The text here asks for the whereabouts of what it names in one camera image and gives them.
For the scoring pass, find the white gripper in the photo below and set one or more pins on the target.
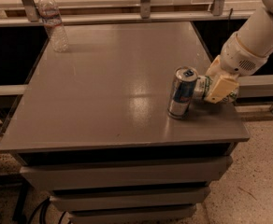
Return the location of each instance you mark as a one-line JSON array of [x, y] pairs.
[[236, 60]]

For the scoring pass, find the silver green 7up can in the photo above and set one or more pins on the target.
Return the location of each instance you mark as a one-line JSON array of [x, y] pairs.
[[201, 87]]

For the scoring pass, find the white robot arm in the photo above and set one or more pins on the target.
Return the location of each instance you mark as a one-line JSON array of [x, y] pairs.
[[256, 34]]

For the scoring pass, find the blue silver redbull can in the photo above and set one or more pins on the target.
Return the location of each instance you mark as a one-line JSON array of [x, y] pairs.
[[182, 91]]

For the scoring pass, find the grey drawer cabinet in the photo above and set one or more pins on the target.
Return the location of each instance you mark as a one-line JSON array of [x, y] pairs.
[[92, 128]]

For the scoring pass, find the clear plastic water bottle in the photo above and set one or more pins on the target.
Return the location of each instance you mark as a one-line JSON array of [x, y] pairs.
[[53, 24]]

